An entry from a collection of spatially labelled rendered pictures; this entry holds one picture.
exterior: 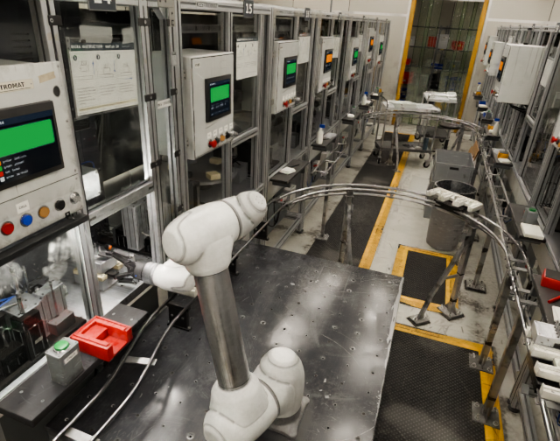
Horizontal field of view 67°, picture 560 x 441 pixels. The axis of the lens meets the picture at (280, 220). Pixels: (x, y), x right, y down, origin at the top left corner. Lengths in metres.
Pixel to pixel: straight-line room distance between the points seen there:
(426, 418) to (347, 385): 0.98
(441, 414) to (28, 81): 2.49
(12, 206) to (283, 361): 0.93
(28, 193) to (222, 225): 0.57
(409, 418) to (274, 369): 1.36
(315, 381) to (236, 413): 0.53
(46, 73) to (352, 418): 1.49
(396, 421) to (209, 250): 1.79
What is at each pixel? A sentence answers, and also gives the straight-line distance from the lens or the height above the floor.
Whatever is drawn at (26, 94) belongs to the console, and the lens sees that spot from 1.35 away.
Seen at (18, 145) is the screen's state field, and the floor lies 1.64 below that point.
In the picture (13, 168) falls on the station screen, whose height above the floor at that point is 1.58.
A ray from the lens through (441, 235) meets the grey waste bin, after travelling 4.35.
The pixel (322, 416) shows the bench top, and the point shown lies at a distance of 1.70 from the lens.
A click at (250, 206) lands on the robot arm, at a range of 1.20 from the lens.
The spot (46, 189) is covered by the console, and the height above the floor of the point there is 1.48.
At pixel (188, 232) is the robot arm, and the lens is 1.10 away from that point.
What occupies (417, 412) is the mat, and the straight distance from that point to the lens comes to 2.72.
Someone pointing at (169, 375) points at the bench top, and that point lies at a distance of 1.83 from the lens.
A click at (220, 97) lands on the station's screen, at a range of 2.19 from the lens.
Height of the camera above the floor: 1.98
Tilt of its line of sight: 26 degrees down
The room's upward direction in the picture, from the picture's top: 3 degrees clockwise
